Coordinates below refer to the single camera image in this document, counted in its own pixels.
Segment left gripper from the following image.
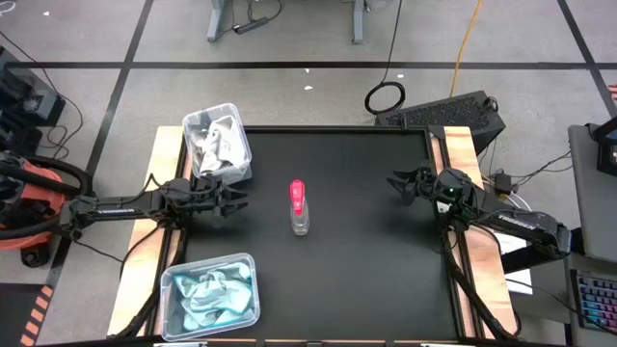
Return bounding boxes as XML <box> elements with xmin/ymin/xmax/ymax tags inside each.
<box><xmin>192</xmin><ymin>173</ymin><xmax>251</xmax><ymax>219</ymax></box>

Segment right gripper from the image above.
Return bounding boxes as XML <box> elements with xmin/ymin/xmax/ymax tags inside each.
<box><xmin>387</xmin><ymin>166</ymin><xmax>447</xmax><ymax>207</ymax></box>

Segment clear plastic bin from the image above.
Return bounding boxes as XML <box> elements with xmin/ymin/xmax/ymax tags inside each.
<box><xmin>159</xmin><ymin>252</ymin><xmax>261</xmax><ymax>342</ymax></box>
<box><xmin>181</xmin><ymin>102</ymin><xmax>254</xmax><ymax>186</ymax></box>

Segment wooden table side board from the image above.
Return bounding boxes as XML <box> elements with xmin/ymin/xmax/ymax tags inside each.
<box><xmin>106</xmin><ymin>125</ymin><xmax>187</xmax><ymax>337</ymax></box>
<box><xmin>443</xmin><ymin>125</ymin><xmax>520</xmax><ymax>338</ymax></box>

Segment clear spray bottle red nozzle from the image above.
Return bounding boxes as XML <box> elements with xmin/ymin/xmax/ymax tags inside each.
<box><xmin>288</xmin><ymin>178</ymin><xmax>311</xmax><ymax>237</ymax></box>

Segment black computer tower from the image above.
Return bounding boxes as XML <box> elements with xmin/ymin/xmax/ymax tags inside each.
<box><xmin>375</xmin><ymin>90</ymin><xmax>507</xmax><ymax>155</ymax></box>

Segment black power adapter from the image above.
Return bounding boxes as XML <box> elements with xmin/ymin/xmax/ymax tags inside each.
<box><xmin>492</xmin><ymin>172</ymin><xmax>513</xmax><ymax>194</ymax></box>

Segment white paper sheet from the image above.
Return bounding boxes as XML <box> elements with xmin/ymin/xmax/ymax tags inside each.
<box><xmin>496</xmin><ymin>233</ymin><xmax>534</xmax><ymax>295</ymax></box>

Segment black power strip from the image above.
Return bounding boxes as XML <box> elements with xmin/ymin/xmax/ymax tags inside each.
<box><xmin>232</xmin><ymin>17</ymin><xmax>269</xmax><ymax>35</ymax></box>

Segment gray desk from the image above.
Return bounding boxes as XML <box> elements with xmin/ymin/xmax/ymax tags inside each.
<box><xmin>567</xmin><ymin>123</ymin><xmax>617</xmax><ymax>264</ymax></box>

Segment orange shop vacuum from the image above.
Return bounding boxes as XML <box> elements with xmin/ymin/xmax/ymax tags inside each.
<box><xmin>0</xmin><ymin>149</ymin><xmax>95</xmax><ymax>269</ymax></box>

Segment black desktop monitor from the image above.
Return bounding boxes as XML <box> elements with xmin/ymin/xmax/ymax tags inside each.
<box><xmin>595</xmin><ymin>115</ymin><xmax>617</xmax><ymax>177</ymax></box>

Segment backlit computer keyboard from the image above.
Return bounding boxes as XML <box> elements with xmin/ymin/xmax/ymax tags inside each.
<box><xmin>572</xmin><ymin>269</ymin><xmax>617</xmax><ymax>334</ymax></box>

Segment black equipment case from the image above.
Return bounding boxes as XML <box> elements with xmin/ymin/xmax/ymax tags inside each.
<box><xmin>0</xmin><ymin>45</ymin><xmax>67</xmax><ymax>155</ymax></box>

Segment black mat orange stripes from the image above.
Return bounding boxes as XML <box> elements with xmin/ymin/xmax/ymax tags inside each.
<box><xmin>0</xmin><ymin>282</ymin><xmax>55</xmax><ymax>347</ymax></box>

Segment black hanging cable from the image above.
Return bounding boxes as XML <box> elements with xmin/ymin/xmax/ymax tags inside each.
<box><xmin>363</xmin><ymin>0</ymin><xmax>407</xmax><ymax>116</ymax></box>

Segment black cable bundle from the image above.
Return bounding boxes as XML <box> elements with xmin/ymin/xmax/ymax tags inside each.
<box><xmin>441</xmin><ymin>216</ymin><xmax>520</xmax><ymax>341</ymax></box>
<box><xmin>118</xmin><ymin>224</ymin><xmax>187</xmax><ymax>338</ymax></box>

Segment yellow hanging cable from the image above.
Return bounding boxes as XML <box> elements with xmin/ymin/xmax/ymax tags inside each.
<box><xmin>448</xmin><ymin>0</ymin><xmax>483</xmax><ymax>97</ymax></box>

